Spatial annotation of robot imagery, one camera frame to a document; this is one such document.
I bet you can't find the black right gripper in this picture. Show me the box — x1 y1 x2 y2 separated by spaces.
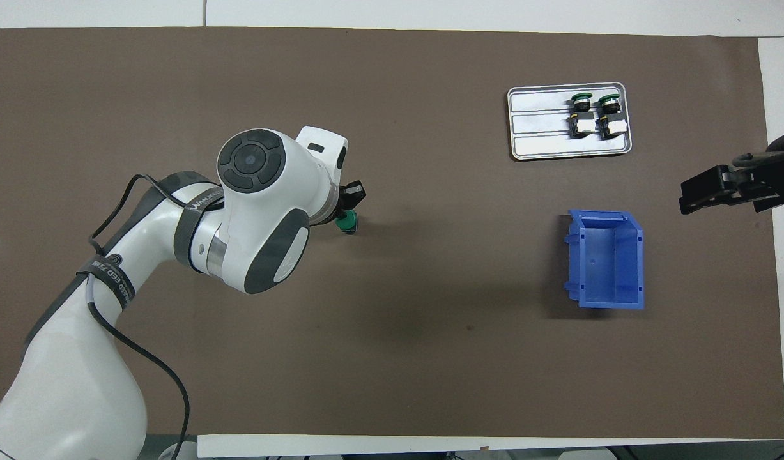
679 126 784 215

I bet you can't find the blue plastic storage bin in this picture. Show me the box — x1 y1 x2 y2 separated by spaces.
563 209 645 311

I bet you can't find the brown paper table mat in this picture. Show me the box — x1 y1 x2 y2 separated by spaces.
0 26 784 440

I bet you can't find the silver metal tray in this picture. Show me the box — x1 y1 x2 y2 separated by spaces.
507 81 633 162

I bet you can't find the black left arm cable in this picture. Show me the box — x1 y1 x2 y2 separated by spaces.
87 172 226 460

